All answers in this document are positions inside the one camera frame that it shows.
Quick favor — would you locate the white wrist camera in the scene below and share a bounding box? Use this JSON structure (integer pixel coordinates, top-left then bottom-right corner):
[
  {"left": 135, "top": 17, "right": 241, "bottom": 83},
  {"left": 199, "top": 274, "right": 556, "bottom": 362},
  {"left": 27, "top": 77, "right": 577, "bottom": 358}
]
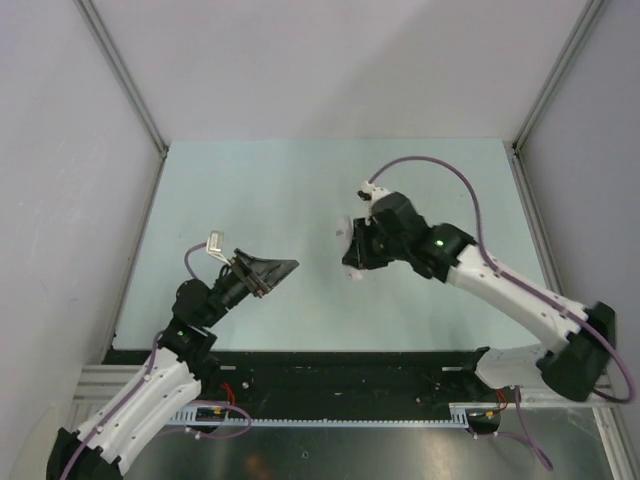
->
[
  {"left": 357, "top": 181, "right": 391, "bottom": 224},
  {"left": 205, "top": 230, "right": 229, "bottom": 264}
]

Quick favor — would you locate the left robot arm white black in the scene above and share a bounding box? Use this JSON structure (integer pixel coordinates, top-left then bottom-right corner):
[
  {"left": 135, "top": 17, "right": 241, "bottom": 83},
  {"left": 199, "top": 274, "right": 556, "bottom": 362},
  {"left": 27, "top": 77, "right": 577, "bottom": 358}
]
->
[{"left": 45, "top": 249, "right": 299, "bottom": 479}]

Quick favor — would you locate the left aluminium frame post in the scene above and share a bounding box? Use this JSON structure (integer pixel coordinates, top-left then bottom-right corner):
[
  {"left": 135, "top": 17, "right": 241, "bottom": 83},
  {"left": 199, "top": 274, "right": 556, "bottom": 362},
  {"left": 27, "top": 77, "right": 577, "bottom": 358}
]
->
[{"left": 74, "top": 0, "right": 169, "bottom": 156}]

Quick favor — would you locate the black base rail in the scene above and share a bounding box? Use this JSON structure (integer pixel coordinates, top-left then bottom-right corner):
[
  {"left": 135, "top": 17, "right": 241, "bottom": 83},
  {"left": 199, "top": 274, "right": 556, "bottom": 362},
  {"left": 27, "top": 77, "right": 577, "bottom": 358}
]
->
[{"left": 200, "top": 348, "right": 515, "bottom": 419}]

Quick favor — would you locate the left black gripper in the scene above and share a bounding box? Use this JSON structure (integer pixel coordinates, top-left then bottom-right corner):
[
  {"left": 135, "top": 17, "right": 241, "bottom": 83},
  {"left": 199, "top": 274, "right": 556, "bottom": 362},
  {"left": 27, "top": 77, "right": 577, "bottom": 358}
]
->
[{"left": 201, "top": 248, "right": 298, "bottom": 328}]

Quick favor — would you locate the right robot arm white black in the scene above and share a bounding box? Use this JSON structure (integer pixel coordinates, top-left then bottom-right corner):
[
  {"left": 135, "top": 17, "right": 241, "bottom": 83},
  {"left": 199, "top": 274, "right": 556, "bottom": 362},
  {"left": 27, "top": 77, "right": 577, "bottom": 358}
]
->
[{"left": 336, "top": 187, "right": 616, "bottom": 402}]

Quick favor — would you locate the aluminium frame post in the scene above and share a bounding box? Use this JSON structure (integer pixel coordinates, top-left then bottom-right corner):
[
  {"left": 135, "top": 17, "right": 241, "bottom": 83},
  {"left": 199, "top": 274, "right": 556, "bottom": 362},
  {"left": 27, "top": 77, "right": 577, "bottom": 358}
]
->
[
  {"left": 512, "top": 0, "right": 609, "bottom": 151},
  {"left": 74, "top": 0, "right": 169, "bottom": 156}
]

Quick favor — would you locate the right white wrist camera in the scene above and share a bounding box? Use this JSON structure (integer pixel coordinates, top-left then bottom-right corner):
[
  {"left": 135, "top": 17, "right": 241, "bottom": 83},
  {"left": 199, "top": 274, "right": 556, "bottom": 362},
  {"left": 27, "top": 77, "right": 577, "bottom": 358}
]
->
[{"left": 357, "top": 181, "right": 391, "bottom": 224}]

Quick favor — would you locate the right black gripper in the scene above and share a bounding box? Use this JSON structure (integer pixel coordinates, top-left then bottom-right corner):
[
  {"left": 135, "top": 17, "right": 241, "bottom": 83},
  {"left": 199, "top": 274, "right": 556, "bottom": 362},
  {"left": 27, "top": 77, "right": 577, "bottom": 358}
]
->
[{"left": 346, "top": 217, "right": 407, "bottom": 271}]

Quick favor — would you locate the grey slotted cable duct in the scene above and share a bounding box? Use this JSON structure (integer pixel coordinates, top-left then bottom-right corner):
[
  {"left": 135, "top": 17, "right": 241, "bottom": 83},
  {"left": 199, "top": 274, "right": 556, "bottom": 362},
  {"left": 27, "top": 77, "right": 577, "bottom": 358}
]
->
[{"left": 169, "top": 402, "right": 521, "bottom": 429}]

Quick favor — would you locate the right aluminium frame post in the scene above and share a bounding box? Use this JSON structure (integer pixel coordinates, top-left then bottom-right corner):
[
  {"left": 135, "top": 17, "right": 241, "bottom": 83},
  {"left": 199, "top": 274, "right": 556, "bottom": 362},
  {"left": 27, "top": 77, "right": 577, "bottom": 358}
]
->
[{"left": 512, "top": 0, "right": 609, "bottom": 151}]

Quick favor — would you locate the white remote control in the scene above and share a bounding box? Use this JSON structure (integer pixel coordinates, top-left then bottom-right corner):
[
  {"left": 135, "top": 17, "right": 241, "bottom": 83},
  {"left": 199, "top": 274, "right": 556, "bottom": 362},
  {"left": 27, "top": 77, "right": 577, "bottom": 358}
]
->
[{"left": 335, "top": 216, "right": 363, "bottom": 281}]

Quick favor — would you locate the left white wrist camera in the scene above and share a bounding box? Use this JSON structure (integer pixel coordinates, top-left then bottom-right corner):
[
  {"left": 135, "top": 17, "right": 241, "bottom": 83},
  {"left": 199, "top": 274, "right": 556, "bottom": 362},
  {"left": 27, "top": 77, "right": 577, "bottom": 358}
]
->
[{"left": 205, "top": 230, "right": 229, "bottom": 264}]

